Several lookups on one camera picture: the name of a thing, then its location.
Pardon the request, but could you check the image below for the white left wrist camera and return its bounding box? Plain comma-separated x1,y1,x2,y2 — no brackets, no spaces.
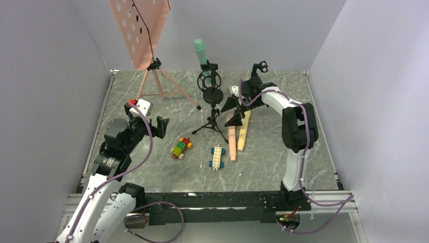
128,99,153,116

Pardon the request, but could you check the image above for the pink microphone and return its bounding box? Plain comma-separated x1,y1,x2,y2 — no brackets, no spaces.
227,126,237,162

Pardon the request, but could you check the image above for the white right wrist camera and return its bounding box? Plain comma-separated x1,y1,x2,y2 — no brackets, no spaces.
228,86,239,98

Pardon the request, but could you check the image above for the black shock-mount tripod stand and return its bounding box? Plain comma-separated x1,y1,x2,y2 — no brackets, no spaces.
192,69,228,144

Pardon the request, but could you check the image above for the pink music stand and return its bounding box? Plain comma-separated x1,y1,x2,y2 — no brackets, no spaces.
109,0,201,110

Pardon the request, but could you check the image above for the black round-base mic stand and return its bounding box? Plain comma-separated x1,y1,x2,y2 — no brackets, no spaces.
197,61,223,105

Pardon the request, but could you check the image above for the red green brick car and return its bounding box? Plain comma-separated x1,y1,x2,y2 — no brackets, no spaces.
170,138,193,160

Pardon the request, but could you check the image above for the front aluminium rail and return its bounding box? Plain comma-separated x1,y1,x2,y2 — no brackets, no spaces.
65,190,358,219

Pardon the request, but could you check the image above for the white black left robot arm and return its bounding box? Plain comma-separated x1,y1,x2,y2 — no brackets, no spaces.
55,98,169,242

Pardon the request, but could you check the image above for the white blue brick car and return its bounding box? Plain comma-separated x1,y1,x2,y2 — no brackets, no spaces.
208,146,226,171

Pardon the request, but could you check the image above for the aluminium table edge rail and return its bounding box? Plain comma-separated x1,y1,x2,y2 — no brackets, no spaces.
82,69,118,178

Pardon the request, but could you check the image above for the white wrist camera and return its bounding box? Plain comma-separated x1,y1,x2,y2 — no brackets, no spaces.
228,86,239,98
128,99,153,116

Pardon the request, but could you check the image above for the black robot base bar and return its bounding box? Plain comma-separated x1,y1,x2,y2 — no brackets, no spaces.
135,191,312,226

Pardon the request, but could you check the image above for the yellow cream microphone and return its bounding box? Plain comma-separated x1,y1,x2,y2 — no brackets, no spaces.
237,110,251,152

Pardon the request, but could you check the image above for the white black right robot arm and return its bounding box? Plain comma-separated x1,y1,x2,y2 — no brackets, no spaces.
220,76,319,202

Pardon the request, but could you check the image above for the teal green microphone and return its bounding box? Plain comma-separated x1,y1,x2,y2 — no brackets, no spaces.
194,38,211,90

